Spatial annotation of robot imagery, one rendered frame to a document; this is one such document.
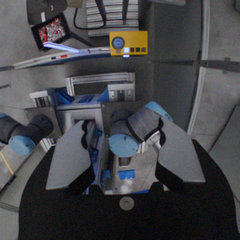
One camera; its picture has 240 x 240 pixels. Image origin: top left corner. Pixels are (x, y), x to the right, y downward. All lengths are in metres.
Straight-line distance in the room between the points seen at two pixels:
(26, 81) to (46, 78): 0.40
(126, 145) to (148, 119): 0.12
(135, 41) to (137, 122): 0.33
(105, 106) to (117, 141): 0.24
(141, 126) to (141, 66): 1.28
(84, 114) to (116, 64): 1.01
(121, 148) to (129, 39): 0.44
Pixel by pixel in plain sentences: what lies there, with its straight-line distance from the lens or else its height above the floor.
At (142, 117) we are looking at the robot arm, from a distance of 0.40.
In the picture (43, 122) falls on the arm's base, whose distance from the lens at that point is 0.72.
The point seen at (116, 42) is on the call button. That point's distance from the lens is 0.51.
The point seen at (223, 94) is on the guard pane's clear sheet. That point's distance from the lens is 0.63.
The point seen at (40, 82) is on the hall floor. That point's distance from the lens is 2.00.
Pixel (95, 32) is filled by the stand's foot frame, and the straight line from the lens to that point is 1.58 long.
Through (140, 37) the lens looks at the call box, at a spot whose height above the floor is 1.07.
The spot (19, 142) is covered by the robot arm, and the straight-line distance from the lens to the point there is 0.62.
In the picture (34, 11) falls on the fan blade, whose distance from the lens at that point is 0.58.
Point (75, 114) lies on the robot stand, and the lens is 0.76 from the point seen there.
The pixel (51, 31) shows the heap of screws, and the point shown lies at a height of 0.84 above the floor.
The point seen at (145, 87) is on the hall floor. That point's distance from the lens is 1.66.
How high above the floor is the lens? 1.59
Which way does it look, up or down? 63 degrees down
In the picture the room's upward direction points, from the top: 178 degrees clockwise
